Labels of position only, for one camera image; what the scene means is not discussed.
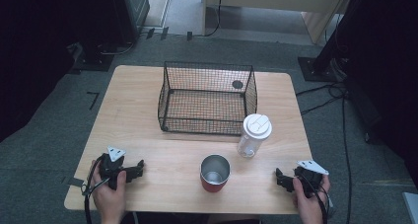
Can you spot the black stand base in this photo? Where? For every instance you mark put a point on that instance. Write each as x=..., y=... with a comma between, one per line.
x=320, y=69
x=93, y=61

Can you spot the red steel cup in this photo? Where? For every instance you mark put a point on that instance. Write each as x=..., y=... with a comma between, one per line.
x=215, y=174

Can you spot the black tape corner mark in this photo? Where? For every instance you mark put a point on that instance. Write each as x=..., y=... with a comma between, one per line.
x=94, y=99

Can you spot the person's right hand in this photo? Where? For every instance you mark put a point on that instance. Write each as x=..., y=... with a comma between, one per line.
x=310, y=209

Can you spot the white box corner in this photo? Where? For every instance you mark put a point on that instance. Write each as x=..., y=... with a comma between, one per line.
x=412, y=207

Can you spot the black round disc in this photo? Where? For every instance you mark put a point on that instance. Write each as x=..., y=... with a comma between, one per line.
x=237, y=84

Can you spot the clear bottle with white lid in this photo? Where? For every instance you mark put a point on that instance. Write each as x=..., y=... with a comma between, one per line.
x=253, y=135

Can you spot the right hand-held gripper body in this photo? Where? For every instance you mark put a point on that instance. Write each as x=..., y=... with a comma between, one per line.
x=310, y=175

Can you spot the person's left hand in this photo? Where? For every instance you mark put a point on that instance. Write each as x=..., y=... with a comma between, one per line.
x=110, y=201

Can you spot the beige cabinet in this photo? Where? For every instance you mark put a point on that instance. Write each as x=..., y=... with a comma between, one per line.
x=279, y=0

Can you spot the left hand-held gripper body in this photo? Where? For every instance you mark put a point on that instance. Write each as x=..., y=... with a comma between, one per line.
x=111, y=167

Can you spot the grey tape strip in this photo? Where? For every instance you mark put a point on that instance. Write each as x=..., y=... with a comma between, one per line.
x=75, y=182

